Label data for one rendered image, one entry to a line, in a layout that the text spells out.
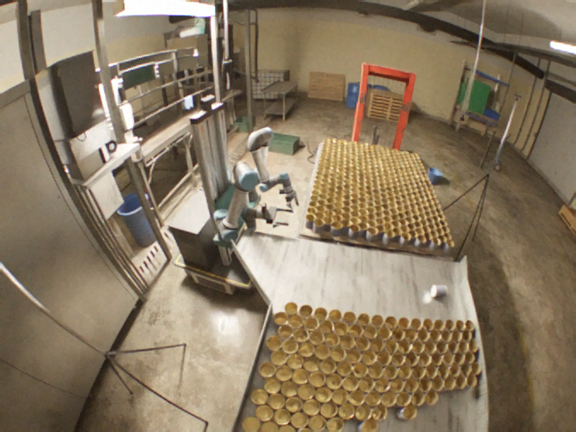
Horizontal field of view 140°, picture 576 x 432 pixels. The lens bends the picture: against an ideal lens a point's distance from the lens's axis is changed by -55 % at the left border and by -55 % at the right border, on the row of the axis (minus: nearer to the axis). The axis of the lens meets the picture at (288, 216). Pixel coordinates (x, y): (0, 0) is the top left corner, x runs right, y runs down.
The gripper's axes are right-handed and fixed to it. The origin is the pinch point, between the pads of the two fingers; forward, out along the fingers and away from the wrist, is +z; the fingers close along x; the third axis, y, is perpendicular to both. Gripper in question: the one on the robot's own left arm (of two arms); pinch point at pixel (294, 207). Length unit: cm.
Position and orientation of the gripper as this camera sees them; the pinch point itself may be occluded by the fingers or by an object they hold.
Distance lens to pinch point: 202.8
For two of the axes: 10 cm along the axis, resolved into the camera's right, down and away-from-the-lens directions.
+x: 3.9, -5.0, 7.7
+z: 3.0, 8.6, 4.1
